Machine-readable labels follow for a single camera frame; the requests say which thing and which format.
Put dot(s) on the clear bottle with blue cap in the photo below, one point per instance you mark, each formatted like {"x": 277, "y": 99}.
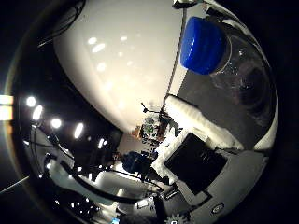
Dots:
{"x": 202, "y": 46}

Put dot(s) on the black tripod stand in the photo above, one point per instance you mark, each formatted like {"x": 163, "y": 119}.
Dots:
{"x": 152, "y": 111}

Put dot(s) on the person in dark clothes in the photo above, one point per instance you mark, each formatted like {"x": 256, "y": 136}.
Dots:
{"x": 134, "y": 161}

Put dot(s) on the bright ceiling light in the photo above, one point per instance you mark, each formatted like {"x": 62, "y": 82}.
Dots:
{"x": 37, "y": 112}
{"x": 31, "y": 101}
{"x": 56, "y": 123}
{"x": 78, "y": 130}

